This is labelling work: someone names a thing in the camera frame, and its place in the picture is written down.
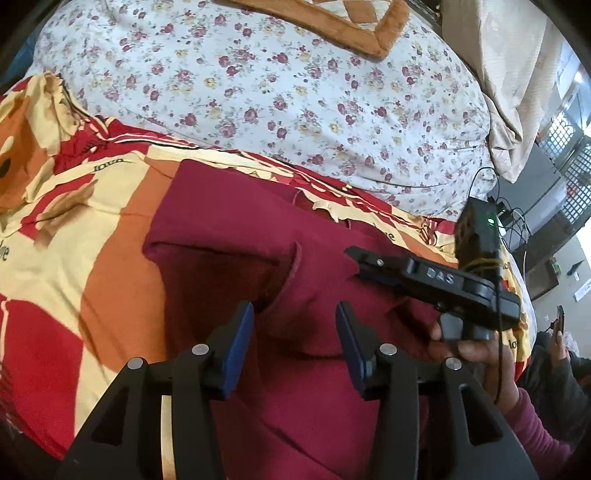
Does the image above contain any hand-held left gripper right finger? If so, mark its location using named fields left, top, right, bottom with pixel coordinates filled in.
left=335, top=301, right=539, bottom=480

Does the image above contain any white floral quilt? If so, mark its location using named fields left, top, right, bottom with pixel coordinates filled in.
left=31, top=0, right=503, bottom=223

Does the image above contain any window grille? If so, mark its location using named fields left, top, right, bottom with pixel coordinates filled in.
left=537, top=108, right=591, bottom=228

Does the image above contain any person's right hand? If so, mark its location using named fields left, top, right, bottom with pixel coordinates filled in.
left=426, top=318, right=520, bottom=418

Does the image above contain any red orange cream printed blanket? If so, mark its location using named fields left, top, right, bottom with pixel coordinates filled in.
left=0, top=71, right=536, bottom=462

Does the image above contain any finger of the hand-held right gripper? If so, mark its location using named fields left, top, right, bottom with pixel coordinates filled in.
left=344, top=246, right=409, bottom=291

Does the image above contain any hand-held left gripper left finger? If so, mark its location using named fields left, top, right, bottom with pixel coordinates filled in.
left=55, top=301, right=256, bottom=480

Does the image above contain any beige curtain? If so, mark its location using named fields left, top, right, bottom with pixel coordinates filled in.
left=438, top=0, right=563, bottom=184

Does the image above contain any dark cabinet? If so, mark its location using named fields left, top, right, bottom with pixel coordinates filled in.
left=501, top=198, right=563, bottom=302

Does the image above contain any maroon garment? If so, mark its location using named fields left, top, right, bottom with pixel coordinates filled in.
left=142, top=158, right=462, bottom=480

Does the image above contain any orange brown blanket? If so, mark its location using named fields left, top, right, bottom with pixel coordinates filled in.
left=225, top=0, right=413, bottom=62

